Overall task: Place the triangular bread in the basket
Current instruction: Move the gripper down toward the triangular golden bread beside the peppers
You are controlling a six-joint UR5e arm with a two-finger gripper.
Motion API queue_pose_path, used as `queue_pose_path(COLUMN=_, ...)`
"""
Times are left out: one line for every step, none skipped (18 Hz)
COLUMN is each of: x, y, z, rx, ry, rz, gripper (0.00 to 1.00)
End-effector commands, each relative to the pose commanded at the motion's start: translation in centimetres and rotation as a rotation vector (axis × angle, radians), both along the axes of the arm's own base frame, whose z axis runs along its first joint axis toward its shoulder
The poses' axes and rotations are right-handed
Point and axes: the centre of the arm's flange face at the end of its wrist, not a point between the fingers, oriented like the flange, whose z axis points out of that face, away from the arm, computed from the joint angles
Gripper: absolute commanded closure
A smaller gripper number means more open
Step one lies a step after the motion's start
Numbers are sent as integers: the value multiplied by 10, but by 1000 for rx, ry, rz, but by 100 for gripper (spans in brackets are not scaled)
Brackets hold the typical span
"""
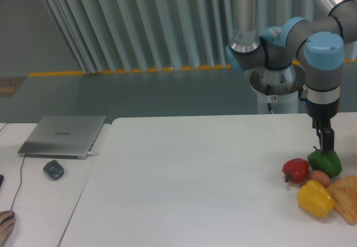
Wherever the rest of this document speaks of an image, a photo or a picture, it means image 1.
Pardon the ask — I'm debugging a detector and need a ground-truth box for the triangular toasted bread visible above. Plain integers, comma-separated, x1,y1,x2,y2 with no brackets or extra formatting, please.
327,175,356,225

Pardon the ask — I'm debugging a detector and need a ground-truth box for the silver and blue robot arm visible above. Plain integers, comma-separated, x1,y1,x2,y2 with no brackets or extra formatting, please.
226,0,356,153

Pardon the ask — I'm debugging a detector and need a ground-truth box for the brown egg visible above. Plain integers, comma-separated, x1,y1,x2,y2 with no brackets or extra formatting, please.
310,170,331,188

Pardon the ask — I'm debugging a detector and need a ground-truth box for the person's hand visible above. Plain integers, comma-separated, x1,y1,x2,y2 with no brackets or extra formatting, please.
0,211,16,246

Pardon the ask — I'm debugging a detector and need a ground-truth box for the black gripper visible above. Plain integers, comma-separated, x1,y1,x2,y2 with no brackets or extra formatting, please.
306,100,339,153

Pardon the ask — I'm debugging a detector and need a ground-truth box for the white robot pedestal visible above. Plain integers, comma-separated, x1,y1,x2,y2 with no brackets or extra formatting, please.
249,61,309,115

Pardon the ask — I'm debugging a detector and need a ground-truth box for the green bell pepper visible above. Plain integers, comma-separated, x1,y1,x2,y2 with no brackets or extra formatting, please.
307,147,342,178

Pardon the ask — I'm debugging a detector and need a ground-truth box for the black computer mouse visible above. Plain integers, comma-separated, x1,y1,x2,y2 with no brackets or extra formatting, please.
5,211,15,221

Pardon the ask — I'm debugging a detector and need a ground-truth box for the white usb plug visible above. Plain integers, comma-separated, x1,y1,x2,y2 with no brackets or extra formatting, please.
87,152,99,157

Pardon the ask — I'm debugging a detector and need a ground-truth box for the yellow bell pepper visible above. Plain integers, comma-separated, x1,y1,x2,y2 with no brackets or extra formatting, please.
297,180,334,218

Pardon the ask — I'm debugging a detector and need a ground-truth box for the black mouse cable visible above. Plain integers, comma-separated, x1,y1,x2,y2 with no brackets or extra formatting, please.
0,123,26,212

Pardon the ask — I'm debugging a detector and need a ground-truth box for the silver closed laptop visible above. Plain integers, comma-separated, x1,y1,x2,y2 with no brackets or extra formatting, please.
18,115,105,159

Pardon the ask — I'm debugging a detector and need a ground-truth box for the red bell pepper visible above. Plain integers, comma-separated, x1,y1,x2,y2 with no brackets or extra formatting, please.
282,158,310,184

